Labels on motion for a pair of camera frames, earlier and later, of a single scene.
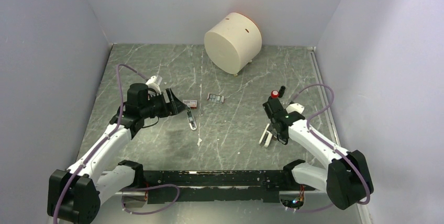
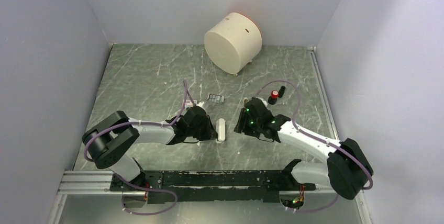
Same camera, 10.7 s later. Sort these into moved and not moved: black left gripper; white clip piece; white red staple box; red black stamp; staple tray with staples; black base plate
Moved: black left gripper; white clip piece
Not moved: red black stamp; white red staple box; black base plate; staple tray with staples
